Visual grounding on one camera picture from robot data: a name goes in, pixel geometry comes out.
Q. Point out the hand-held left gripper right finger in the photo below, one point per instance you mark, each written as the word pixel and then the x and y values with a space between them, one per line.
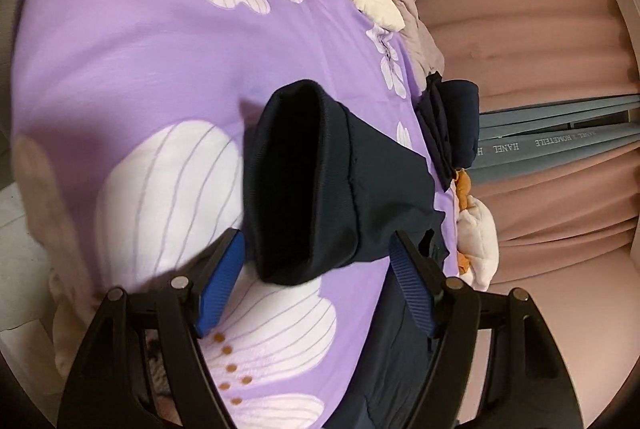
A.
pixel 410 289

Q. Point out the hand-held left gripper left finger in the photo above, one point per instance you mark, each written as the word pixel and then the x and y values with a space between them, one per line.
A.
pixel 223 283

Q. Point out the dark navy sweater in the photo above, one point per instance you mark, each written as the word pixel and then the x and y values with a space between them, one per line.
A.
pixel 320 189

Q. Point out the folded navy clothes stack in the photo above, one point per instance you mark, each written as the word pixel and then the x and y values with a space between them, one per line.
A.
pixel 452 124

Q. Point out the white plush goose toy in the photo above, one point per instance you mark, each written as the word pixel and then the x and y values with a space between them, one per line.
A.
pixel 479 244

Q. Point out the grey-blue printed curtain band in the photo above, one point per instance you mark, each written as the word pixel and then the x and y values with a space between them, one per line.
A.
pixel 550 139

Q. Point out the purple floral bed sheet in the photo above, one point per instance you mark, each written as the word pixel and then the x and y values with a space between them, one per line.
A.
pixel 150 74

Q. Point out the beige quilt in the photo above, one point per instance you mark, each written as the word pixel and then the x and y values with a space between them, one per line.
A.
pixel 417 29

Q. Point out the pink curtain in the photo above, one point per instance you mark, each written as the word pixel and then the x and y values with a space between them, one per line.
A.
pixel 525 24

